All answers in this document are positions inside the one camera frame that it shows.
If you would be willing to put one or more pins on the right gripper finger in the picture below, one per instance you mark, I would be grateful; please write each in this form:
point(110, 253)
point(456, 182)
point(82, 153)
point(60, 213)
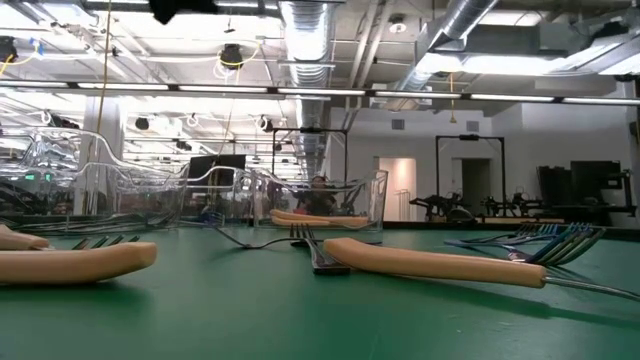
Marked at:
point(172, 7)

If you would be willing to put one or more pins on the black background robot arm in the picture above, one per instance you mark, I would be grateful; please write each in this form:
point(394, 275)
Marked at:
point(520, 205)
point(435, 204)

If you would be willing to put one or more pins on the black ceiling device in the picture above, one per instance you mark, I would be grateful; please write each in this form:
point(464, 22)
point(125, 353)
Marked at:
point(7, 49)
point(231, 54)

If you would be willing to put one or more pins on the long ceiling light bar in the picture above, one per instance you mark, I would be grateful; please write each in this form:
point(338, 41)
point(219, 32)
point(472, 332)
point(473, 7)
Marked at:
point(125, 86)

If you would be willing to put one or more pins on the black round ceiling lamp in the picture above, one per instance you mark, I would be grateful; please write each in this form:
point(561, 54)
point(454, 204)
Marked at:
point(142, 123)

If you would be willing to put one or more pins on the white column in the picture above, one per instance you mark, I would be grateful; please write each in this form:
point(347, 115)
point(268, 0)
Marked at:
point(107, 125)

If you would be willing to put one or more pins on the black monitor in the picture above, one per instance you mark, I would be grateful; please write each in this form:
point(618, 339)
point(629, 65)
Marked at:
point(215, 167)

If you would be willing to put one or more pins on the clear plastic bin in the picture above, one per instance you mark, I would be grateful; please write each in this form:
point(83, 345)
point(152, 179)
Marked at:
point(220, 200)
point(360, 195)
point(60, 165)

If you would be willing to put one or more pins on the person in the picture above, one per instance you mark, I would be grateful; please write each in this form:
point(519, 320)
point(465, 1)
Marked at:
point(317, 200)

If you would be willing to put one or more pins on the green table mat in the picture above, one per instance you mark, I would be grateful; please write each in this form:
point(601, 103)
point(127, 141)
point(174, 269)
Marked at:
point(320, 330)

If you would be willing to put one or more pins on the wooden top background table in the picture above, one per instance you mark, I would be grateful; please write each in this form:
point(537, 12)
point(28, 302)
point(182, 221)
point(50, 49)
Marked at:
point(525, 220)

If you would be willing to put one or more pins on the black monitor bank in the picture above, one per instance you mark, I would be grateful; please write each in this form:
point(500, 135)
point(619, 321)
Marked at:
point(595, 180)

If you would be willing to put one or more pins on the black frame stand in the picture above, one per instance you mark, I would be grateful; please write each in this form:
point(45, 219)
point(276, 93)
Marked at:
point(470, 137)

